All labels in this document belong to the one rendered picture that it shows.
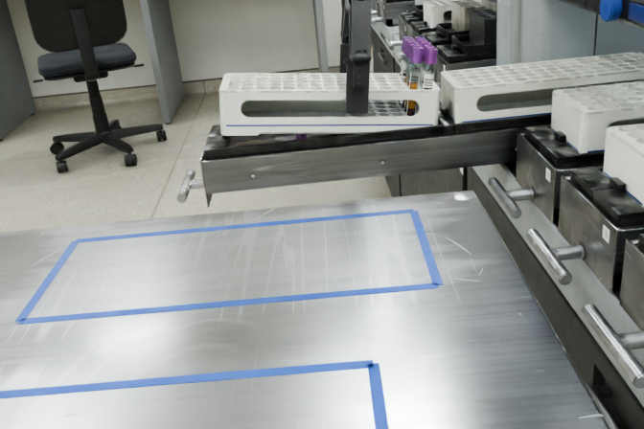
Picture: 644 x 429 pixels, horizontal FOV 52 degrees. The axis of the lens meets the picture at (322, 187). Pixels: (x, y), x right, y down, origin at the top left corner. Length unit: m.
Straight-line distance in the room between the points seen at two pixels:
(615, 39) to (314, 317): 0.74
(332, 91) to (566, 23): 0.39
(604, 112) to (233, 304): 0.48
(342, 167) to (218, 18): 3.62
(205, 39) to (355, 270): 4.00
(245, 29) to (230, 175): 3.60
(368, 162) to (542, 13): 0.36
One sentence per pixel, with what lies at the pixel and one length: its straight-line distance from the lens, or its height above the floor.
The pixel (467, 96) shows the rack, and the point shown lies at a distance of 0.92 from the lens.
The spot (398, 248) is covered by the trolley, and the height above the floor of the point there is 0.82.
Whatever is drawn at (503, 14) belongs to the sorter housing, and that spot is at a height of 0.90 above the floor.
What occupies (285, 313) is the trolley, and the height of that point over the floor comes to 0.82.
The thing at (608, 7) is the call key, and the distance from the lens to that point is 0.78.
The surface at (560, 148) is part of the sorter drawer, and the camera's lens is 0.83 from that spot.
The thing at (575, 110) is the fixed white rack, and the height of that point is 0.86.
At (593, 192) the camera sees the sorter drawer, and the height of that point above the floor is 0.82.
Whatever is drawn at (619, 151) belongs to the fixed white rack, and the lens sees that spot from 0.73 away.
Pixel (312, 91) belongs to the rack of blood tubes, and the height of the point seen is 0.88.
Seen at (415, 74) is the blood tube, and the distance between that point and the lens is 0.90.
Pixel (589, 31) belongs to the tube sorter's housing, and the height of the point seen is 0.90.
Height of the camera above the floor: 1.11
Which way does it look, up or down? 23 degrees down
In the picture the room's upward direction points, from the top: 6 degrees counter-clockwise
